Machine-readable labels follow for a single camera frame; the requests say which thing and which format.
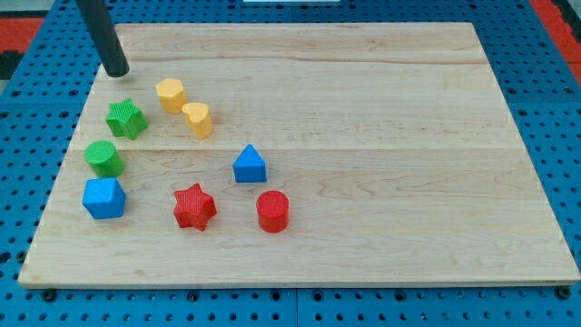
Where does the yellow heart block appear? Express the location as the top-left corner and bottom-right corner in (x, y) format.
(182, 103), (212, 139)

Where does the red star block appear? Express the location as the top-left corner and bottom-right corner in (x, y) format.
(173, 183), (217, 232)

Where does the yellow hexagon block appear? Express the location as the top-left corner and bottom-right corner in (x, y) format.
(155, 78), (187, 114)

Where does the green star block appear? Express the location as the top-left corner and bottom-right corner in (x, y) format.
(105, 98), (148, 140)

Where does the wooden board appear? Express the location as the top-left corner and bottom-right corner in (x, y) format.
(18, 23), (580, 290)

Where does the blue triangle block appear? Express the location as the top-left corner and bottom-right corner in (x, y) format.
(232, 144), (267, 183)

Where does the red cylinder block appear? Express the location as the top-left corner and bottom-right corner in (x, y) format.
(256, 190), (290, 233)

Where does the blue cube block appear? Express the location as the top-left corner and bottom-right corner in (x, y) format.
(82, 177), (126, 220)

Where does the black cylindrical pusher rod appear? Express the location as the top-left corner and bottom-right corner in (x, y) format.
(75, 0), (130, 78)

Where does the green cylinder block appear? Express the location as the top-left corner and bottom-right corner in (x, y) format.
(84, 140), (125, 178)

